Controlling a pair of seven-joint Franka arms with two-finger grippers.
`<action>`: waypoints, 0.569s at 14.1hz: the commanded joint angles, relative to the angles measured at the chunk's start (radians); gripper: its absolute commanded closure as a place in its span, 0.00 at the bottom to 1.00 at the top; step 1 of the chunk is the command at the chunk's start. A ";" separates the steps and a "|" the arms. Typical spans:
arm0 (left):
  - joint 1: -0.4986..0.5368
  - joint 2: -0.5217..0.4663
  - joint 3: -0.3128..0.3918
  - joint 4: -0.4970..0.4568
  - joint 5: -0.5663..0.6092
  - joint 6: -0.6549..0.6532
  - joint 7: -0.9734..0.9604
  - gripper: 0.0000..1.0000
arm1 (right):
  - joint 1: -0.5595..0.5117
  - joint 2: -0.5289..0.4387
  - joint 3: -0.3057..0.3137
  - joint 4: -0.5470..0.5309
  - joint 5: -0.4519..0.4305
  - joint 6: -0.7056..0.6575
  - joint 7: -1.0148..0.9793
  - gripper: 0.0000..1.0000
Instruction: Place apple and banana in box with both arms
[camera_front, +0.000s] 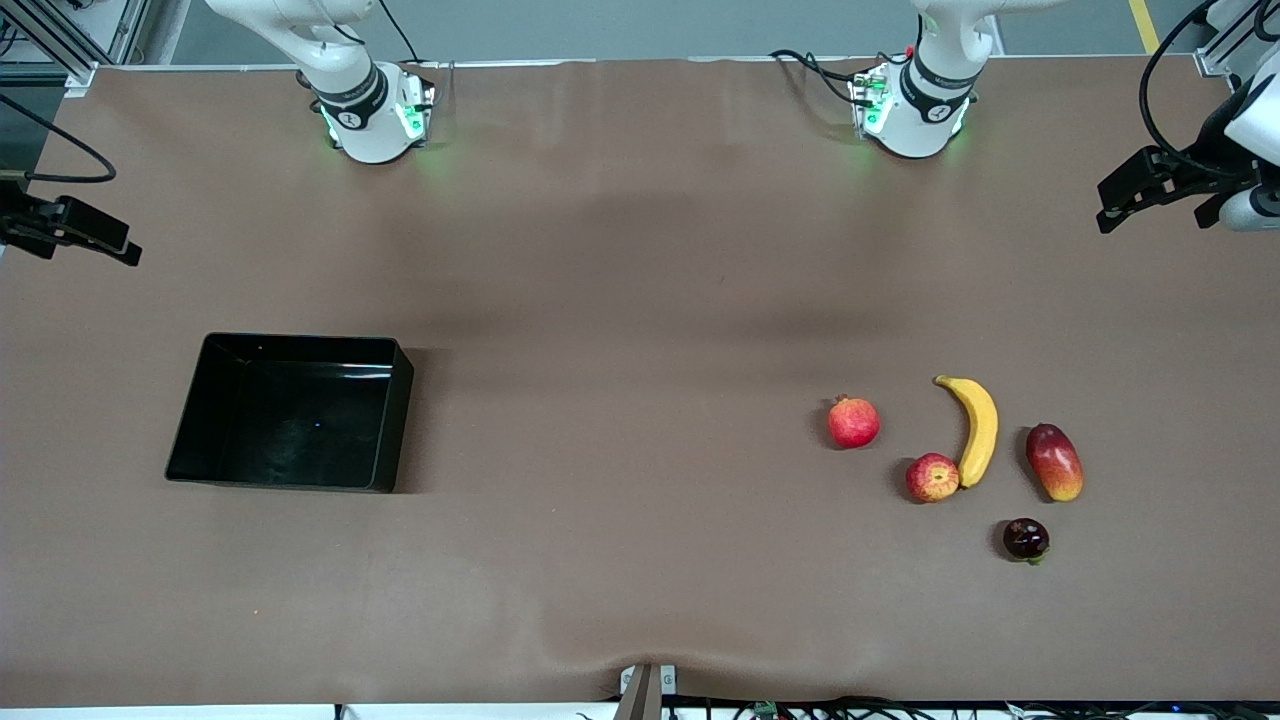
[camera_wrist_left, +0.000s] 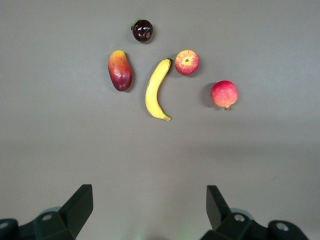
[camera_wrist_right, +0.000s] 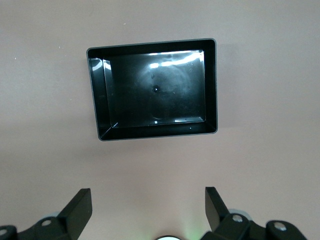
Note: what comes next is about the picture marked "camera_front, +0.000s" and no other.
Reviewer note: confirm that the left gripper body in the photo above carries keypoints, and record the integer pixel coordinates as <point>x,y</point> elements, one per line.
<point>1208,168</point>

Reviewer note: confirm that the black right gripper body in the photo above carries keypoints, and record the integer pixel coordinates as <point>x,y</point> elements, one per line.
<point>22,222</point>

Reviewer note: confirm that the black plastic box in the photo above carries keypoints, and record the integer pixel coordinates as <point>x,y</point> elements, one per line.
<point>290,415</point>

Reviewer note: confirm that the yellow banana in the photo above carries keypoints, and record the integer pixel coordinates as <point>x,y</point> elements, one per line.
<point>980,430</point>

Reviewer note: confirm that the red yellow apple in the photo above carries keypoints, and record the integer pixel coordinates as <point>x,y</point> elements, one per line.
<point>932,478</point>

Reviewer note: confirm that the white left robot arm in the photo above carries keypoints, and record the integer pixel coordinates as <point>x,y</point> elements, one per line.
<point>915,128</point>

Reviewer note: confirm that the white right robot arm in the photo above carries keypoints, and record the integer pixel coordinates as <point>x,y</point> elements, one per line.
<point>372,132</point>

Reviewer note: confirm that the red yellow mango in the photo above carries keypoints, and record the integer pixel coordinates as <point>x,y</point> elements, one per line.
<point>1054,462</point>

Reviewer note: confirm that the dark purple mangosteen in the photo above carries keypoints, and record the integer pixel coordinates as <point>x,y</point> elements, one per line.
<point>1025,539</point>

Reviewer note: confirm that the red pomegranate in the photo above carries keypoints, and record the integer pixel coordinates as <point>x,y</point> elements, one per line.
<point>853,423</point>

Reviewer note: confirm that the aluminium frame profile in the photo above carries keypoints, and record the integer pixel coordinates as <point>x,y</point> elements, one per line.
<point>1230,50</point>
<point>60,40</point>

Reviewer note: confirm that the grey metal table bracket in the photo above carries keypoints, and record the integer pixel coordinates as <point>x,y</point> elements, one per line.
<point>645,690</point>

